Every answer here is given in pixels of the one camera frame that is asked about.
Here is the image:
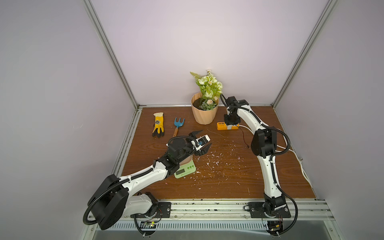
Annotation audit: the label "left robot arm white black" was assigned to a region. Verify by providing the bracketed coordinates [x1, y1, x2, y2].
[83, 131, 212, 230]

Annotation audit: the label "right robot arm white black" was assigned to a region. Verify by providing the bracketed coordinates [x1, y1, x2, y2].
[220, 94, 298, 220]

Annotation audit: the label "green electronic scale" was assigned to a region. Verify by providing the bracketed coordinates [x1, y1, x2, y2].
[174, 160, 196, 179]

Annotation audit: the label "beige tray with panda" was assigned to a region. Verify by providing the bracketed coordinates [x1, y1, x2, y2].
[180, 155, 193, 166]

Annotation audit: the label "orange power strip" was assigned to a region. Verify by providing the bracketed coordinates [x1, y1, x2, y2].
[217, 122, 240, 131]

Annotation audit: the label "blue garden hand rake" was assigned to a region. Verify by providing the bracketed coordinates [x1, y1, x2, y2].
[173, 118, 185, 137]

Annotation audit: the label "beige flower pot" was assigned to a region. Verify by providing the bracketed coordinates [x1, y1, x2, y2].
[191, 93, 219, 125]

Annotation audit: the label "yellow black gardening glove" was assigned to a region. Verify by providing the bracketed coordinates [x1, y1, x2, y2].
[152, 112, 165, 138]

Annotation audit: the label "green white artificial flowers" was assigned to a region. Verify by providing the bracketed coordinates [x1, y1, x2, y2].
[190, 70, 223, 111]

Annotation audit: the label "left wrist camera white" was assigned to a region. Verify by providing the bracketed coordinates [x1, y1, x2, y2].
[196, 135, 212, 151]

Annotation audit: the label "white power strip cord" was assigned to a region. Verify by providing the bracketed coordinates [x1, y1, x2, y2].
[238, 124, 314, 193]

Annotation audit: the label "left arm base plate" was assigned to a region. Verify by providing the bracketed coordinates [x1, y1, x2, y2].
[131, 202, 172, 219]

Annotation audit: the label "aluminium front rail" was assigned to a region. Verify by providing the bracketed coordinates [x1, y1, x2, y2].
[88, 199, 335, 222]

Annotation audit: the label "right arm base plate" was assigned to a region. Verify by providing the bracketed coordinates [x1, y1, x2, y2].
[243, 202, 292, 219]

